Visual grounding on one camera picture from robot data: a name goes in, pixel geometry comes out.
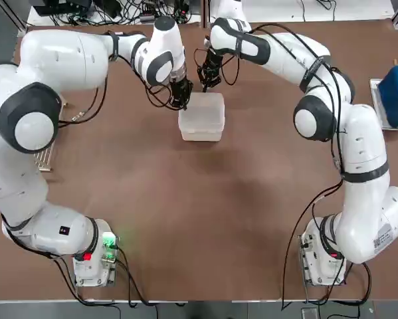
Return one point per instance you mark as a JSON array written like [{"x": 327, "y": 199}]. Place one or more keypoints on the white desk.
[{"x": 268, "y": 11}]

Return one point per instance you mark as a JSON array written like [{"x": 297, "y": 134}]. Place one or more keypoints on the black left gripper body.
[{"x": 181, "y": 89}]

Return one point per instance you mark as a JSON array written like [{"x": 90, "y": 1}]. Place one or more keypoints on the small circuit board red light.
[{"x": 182, "y": 15}]

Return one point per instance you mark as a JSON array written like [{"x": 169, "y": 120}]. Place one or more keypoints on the white plastic preservation box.
[{"x": 202, "y": 136}]

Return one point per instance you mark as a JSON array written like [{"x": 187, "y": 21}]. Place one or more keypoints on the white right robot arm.
[{"x": 361, "y": 149}]

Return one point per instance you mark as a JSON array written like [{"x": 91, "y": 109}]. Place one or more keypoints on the blue cloth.
[{"x": 394, "y": 96}]

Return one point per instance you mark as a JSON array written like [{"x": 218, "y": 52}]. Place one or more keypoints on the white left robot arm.
[{"x": 62, "y": 60}]

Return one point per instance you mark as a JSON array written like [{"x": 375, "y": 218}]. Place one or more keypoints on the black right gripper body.
[{"x": 213, "y": 61}]

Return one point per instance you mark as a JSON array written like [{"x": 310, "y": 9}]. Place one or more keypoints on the translucent white box lid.
[{"x": 205, "y": 111}]

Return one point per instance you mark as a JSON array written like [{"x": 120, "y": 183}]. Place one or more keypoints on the white rectangular tray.
[{"x": 374, "y": 96}]

